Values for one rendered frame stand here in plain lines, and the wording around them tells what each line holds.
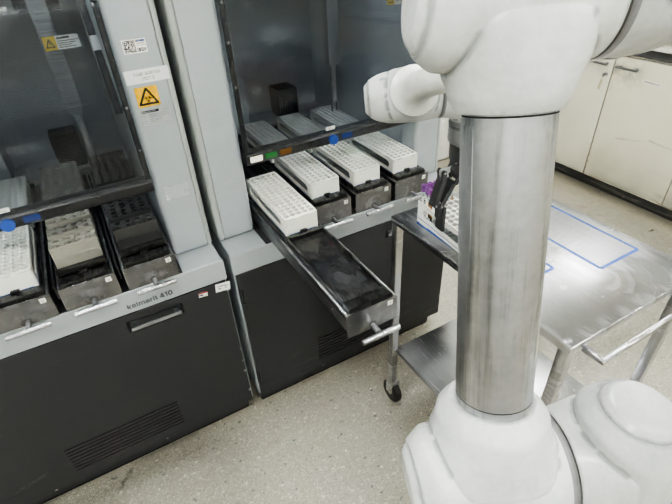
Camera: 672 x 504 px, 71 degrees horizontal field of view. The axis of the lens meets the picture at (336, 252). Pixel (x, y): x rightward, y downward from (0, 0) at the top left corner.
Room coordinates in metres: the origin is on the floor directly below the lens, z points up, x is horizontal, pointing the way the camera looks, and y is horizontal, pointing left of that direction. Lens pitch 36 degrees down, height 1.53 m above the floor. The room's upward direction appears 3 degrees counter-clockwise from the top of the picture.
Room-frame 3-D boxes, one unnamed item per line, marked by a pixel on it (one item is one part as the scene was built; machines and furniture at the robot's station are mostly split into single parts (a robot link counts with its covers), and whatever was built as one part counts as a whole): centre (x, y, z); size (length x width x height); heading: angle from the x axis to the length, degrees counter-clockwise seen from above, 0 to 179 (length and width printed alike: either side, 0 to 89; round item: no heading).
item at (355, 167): (1.50, -0.05, 0.83); 0.30 x 0.10 x 0.06; 28
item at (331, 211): (1.54, 0.15, 0.78); 0.73 x 0.14 x 0.09; 28
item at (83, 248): (1.01, 0.67, 0.85); 0.12 x 0.02 x 0.06; 119
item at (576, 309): (0.98, -0.51, 0.41); 0.67 x 0.46 x 0.82; 28
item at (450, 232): (1.00, -0.34, 0.85); 0.30 x 0.10 x 0.06; 24
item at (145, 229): (1.08, 0.53, 0.85); 0.12 x 0.02 x 0.06; 118
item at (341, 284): (1.07, 0.07, 0.78); 0.73 x 0.14 x 0.09; 28
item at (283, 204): (1.23, 0.16, 0.83); 0.30 x 0.10 x 0.06; 28
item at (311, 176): (1.42, 0.09, 0.83); 0.30 x 0.10 x 0.06; 28
